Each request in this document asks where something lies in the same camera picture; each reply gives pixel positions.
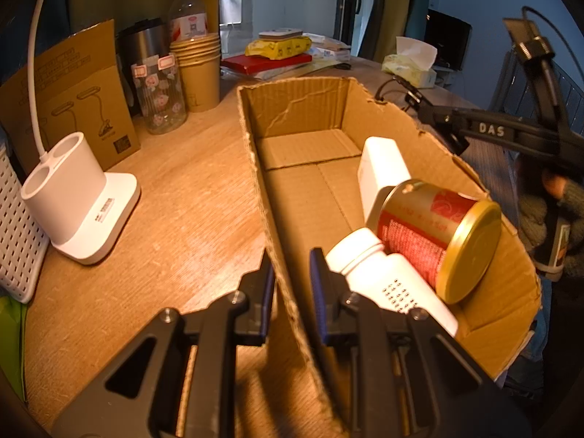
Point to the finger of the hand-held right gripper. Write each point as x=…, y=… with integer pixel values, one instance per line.
x=438, y=113
x=458, y=139

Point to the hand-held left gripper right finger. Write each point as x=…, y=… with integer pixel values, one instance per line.
x=319, y=292

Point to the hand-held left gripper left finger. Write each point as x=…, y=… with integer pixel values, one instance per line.
x=262, y=301

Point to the white pill bottle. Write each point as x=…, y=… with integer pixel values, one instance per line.
x=392, y=278

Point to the white rectangular box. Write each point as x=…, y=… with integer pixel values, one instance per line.
x=381, y=169

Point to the red can with gold lid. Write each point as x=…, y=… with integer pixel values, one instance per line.
x=424, y=228

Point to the brown cardboard box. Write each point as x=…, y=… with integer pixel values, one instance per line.
x=310, y=191

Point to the person's right hand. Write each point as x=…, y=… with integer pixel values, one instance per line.
x=536, y=219

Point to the pale yellow tissue pack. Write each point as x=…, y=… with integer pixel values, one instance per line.
x=410, y=70

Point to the grey bed headboard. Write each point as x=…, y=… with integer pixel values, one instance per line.
x=572, y=96

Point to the black television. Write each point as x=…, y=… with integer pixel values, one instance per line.
x=449, y=39

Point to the teal curtain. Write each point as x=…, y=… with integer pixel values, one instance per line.
x=417, y=0

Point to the white paper packets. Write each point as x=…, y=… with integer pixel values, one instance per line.
x=328, y=50

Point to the yellow snack packet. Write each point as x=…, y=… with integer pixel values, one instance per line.
x=278, y=48

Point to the grey flat case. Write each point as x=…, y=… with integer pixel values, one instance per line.
x=279, y=34

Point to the red book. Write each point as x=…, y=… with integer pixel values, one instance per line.
x=255, y=64

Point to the person's blue jeans leg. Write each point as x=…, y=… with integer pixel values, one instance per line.
x=538, y=342

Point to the white desk lamp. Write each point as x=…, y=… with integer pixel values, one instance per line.
x=68, y=200

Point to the floral glass jar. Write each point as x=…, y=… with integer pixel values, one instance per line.
x=159, y=100

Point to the stack of brown paper cups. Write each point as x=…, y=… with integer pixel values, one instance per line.
x=198, y=82

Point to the white perforated plastic basket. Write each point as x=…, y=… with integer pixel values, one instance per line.
x=18, y=246

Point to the green box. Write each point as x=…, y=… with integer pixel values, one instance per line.
x=11, y=337

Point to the clear plastic water bottle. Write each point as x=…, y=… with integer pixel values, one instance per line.
x=187, y=13

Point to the brown cardboard lamp packaging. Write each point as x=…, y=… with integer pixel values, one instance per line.
x=77, y=91

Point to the steel kettle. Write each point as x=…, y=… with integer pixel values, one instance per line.
x=141, y=41

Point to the black sliding door frame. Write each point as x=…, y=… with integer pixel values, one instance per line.
x=349, y=0

